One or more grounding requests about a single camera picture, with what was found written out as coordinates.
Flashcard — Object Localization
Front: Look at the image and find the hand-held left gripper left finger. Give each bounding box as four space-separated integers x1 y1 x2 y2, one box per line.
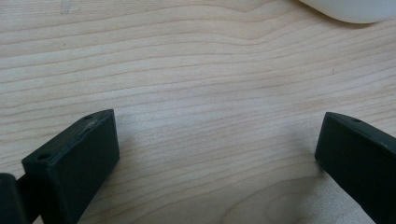
21 108 120 224

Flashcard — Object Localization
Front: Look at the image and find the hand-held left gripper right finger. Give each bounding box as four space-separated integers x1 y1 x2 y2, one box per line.
314 111 396 224

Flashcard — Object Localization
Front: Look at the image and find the white bowl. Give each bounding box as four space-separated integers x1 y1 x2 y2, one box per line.
298 0 396 24

